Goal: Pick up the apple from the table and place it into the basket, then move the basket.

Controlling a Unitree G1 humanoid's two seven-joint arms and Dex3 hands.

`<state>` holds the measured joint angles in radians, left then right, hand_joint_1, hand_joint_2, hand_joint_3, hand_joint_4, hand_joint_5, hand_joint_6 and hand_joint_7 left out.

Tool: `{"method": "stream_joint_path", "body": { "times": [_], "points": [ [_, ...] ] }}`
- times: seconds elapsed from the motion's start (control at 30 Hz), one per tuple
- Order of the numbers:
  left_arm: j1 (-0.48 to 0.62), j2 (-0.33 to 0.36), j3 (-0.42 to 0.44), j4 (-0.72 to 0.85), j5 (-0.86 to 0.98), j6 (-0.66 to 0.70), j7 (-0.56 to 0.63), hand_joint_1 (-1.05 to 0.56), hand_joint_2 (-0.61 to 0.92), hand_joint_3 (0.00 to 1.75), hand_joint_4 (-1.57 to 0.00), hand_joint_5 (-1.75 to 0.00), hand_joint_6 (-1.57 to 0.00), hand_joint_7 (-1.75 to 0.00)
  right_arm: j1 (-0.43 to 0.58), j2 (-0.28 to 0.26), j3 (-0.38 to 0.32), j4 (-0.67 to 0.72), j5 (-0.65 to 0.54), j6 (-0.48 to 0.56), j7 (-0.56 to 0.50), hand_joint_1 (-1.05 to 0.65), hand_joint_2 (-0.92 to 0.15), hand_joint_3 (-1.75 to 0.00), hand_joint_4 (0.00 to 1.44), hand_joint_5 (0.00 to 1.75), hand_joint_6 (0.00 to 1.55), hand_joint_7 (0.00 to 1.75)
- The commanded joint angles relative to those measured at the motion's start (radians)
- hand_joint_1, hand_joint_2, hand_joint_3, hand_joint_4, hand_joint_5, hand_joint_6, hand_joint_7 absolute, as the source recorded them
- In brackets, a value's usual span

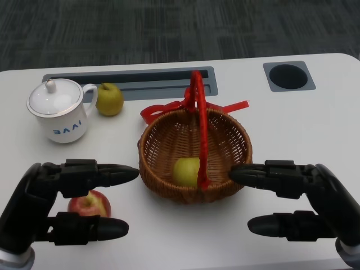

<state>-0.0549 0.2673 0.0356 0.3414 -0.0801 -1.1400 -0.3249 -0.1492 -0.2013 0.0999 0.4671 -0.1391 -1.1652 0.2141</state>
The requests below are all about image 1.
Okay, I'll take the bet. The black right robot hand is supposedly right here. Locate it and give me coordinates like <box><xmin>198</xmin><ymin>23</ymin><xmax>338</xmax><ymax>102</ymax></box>
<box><xmin>228</xmin><ymin>159</ymin><xmax>360</xmax><ymax>248</ymax></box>

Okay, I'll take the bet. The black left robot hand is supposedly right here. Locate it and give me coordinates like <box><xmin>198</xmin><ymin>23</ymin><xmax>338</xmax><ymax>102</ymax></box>
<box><xmin>0</xmin><ymin>159</ymin><xmax>141</xmax><ymax>250</ymax></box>

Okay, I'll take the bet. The red apple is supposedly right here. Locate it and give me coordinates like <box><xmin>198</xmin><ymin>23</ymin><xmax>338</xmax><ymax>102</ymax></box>
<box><xmin>67</xmin><ymin>190</ymin><xmax>112</xmax><ymax>218</ymax></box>

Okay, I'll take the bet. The wicker basket with red handle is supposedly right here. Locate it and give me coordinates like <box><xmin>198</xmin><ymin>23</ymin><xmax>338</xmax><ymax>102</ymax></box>
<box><xmin>137</xmin><ymin>69</ymin><xmax>253</xmax><ymax>205</ymax></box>

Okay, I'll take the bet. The green apple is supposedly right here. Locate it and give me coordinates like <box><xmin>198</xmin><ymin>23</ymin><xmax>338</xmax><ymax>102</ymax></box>
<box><xmin>173</xmin><ymin>157</ymin><xmax>201</xmax><ymax>187</ymax></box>

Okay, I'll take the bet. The white mug with blue letters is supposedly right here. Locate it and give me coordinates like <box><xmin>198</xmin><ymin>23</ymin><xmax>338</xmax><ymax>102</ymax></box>
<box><xmin>34</xmin><ymin>83</ymin><xmax>98</xmax><ymax>144</ymax></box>

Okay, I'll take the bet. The white mug lid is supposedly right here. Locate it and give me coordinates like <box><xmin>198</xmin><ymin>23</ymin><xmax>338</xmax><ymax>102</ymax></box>
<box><xmin>26</xmin><ymin>78</ymin><xmax>84</xmax><ymax>116</ymax></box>

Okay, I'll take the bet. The yellow-green pear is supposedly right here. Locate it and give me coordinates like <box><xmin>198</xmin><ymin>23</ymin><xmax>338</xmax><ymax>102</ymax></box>
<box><xmin>95</xmin><ymin>82</ymin><xmax>124</xmax><ymax>117</ymax></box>

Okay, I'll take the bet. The grey round cup holder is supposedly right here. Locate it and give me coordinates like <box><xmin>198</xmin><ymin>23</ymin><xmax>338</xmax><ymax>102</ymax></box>
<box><xmin>263</xmin><ymin>61</ymin><xmax>317</xmax><ymax>93</ymax></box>

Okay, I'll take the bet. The grey table slot tray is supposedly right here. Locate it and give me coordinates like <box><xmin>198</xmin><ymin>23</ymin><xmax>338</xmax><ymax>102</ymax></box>
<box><xmin>42</xmin><ymin>66</ymin><xmax>219</xmax><ymax>101</ymax></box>

